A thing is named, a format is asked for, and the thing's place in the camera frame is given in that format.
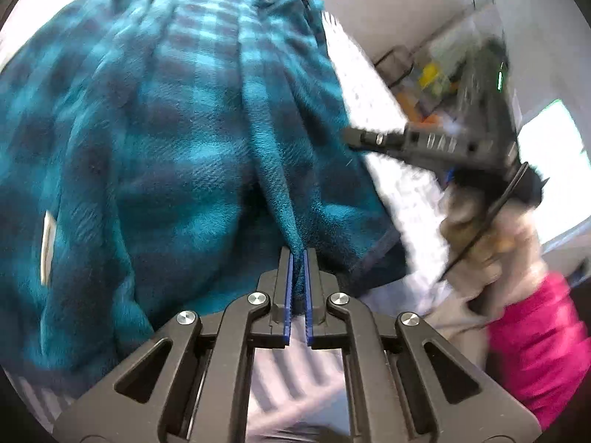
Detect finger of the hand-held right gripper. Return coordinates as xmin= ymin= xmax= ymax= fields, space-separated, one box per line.
xmin=342 ymin=127 xmax=409 ymax=155

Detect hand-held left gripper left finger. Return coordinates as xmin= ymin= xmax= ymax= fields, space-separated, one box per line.
xmin=53 ymin=245 xmax=296 ymax=443

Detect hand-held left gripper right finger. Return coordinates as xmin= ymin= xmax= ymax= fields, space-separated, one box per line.
xmin=305 ymin=247 xmax=542 ymax=443

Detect teal plaid fleece jacket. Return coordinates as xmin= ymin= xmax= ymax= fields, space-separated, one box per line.
xmin=0 ymin=0 xmax=409 ymax=374

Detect person's right hand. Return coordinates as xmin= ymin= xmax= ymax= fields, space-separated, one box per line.
xmin=438 ymin=185 xmax=548 ymax=328

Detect grey striped blanket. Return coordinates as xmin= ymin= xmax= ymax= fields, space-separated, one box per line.
xmin=9 ymin=9 xmax=467 ymax=437

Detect window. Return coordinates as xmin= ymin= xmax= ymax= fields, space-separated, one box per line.
xmin=517 ymin=99 xmax=591 ymax=245

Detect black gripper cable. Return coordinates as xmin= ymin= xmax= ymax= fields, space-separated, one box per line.
xmin=436 ymin=161 xmax=529 ymax=282

